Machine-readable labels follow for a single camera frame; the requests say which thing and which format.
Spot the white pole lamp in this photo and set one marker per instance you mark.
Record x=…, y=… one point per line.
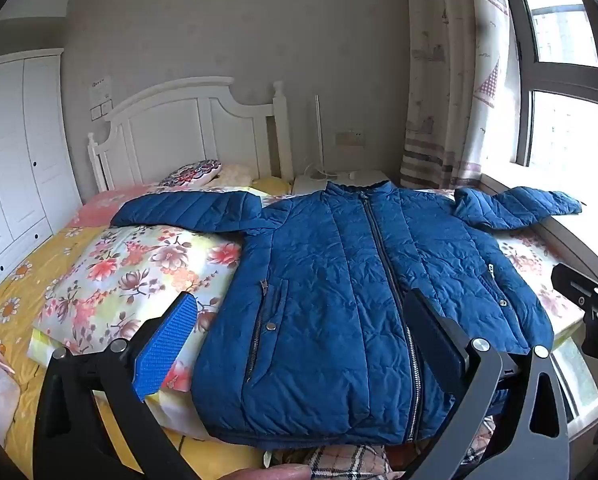
x=317, y=130

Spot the yellow flowered bed sheet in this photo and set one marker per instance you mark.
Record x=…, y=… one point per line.
x=24, y=310

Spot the dark-framed window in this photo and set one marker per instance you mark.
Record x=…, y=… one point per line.
x=564, y=135

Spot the cream pillow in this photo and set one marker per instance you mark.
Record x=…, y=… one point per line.
x=236, y=174

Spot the white wardrobe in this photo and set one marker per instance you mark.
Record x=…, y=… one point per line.
x=14, y=160

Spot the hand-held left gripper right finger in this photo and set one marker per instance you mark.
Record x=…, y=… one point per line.
x=431, y=340

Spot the floral quilt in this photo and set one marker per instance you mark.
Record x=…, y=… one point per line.
x=129, y=280

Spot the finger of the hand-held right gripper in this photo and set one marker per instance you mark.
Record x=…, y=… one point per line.
x=574, y=280

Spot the wall switches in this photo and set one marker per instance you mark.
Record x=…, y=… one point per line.
x=102, y=110

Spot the white nightstand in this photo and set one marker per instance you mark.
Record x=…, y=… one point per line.
x=314, y=185

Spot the white wooden headboard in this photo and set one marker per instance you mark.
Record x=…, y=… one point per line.
x=169, y=130

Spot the plaid cloth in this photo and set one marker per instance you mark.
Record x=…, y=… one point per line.
x=339, y=462

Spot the printed curtain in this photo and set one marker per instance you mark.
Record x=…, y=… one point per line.
x=454, y=85

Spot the pink pillow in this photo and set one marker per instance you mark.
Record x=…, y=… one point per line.
x=99, y=207

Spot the patterned round-print cushion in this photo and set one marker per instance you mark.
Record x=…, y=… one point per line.
x=194, y=172

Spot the paper sheet on wall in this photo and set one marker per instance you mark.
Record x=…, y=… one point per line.
x=100, y=89

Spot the person's left hand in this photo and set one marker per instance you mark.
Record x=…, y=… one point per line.
x=269, y=473

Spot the yellow pillow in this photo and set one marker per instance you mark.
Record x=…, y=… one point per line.
x=274, y=185

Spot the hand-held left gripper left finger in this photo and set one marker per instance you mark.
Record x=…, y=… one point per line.
x=166, y=345

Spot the blue quilted jacket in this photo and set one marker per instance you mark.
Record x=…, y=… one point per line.
x=329, y=260

